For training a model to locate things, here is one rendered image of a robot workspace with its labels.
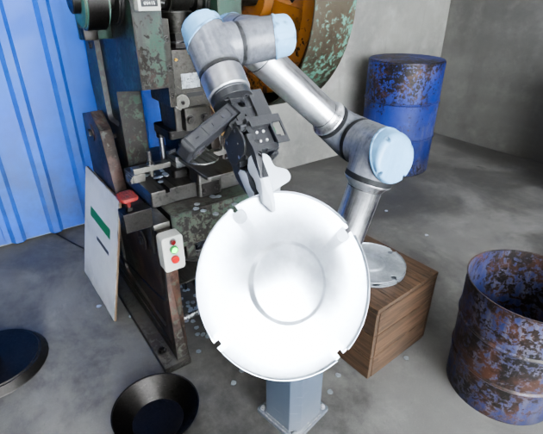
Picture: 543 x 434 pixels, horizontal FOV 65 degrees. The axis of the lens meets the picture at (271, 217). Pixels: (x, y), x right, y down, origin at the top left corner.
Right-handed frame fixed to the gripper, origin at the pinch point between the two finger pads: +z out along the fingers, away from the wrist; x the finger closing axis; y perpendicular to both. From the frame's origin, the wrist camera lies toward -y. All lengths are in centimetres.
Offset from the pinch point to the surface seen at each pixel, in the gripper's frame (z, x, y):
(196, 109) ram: -60, 72, 29
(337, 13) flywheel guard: -63, 31, 69
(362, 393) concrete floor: 58, 91, 57
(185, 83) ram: -68, 68, 26
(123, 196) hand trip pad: -35, 77, -5
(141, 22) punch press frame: -79, 50, 12
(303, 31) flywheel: -66, 41, 62
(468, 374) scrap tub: 64, 66, 86
